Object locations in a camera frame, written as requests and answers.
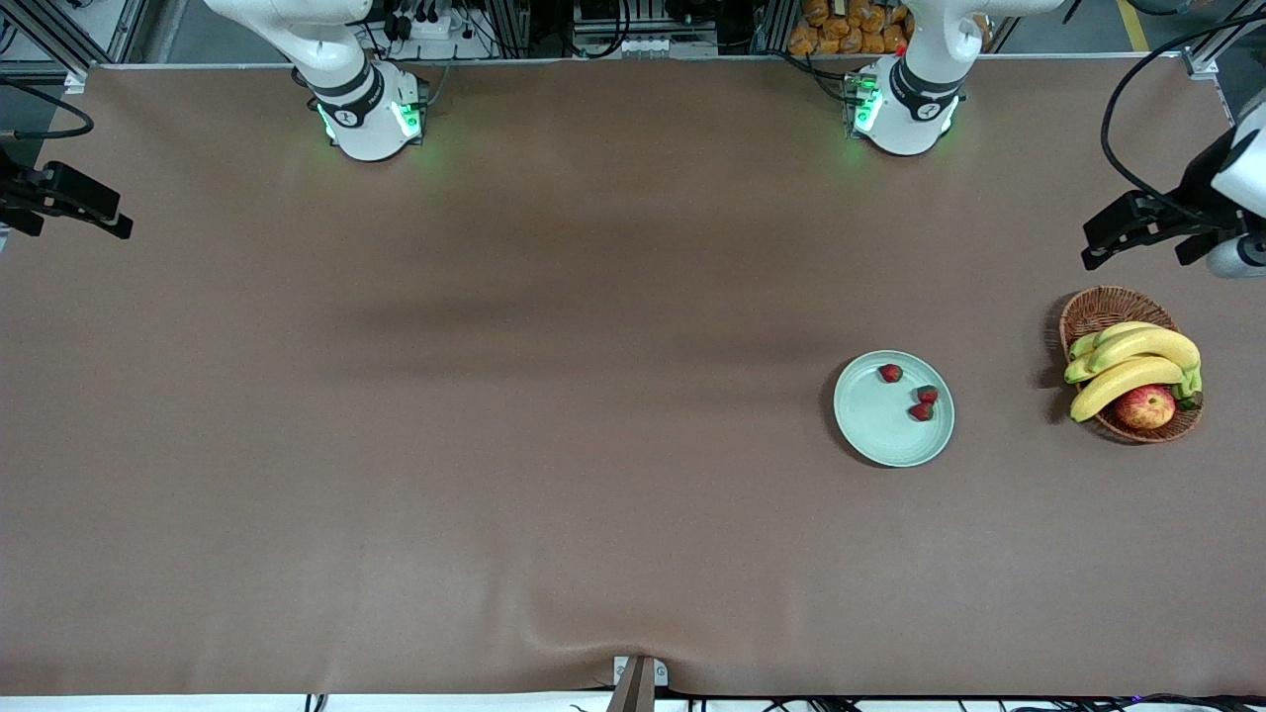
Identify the brown wicker basket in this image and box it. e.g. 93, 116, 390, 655
1058, 286, 1205, 445

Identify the light green round plate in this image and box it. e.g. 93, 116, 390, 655
833, 350, 956, 469

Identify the yellow banana bunch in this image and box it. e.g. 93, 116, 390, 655
1063, 321, 1204, 424

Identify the white power strip with plugs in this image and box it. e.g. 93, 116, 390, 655
381, 5, 476, 43

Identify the long white power strip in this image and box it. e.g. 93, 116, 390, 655
574, 35, 720, 57

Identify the brown table cloth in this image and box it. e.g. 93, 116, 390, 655
0, 54, 1266, 698

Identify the aluminium frame profile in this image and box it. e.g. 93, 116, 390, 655
1182, 0, 1266, 80
0, 0, 95, 95

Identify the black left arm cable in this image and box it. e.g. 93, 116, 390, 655
1100, 10, 1266, 223

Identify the orange bread rolls pile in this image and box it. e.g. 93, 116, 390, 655
788, 0, 916, 56

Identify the red yellow apple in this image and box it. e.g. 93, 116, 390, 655
1115, 385, 1177, 431

